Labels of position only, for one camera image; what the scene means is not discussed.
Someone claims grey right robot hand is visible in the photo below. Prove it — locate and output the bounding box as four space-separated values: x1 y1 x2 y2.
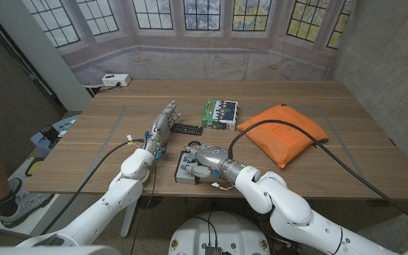
181 143 247 182

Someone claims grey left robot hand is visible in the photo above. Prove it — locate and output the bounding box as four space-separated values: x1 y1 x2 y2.
143 100 183 155

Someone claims grey combination lock box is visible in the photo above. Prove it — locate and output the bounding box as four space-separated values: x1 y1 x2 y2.
174 140 201 185

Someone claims black TV remote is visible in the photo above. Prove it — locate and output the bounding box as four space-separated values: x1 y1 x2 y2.
170 123 203 136

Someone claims green printed cardboard box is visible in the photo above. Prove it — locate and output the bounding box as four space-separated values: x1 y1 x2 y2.
200 98 239 132

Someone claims white power strip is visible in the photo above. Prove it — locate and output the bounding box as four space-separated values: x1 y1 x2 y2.
101 73 132 88

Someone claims orange fabric cushion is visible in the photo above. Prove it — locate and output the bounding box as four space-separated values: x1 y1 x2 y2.
237 103 329 169

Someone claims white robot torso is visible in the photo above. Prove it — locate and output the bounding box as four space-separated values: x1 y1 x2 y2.
168 211 271 255

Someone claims printed window backdrop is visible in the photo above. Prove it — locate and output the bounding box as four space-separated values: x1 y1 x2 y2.
21 0 356 86

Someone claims blue floor mat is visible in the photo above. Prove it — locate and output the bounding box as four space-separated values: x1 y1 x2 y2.
30 115 81 157

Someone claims white table leg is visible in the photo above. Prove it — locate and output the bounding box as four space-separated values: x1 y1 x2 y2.
120 198 140 239

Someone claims black round floor device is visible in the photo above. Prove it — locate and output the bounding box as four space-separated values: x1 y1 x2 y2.
40 125 60 142

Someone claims thin black left wrist cable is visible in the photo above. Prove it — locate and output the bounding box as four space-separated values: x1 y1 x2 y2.
129 161 158 255

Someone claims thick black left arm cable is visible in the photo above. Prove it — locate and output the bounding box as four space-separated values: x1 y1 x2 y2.
40 138 145 234

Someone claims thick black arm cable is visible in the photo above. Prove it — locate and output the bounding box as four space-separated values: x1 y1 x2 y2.
40 138 145 234
227 119 408 232

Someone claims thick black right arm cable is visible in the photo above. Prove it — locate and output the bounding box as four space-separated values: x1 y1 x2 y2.
227 119 408 232

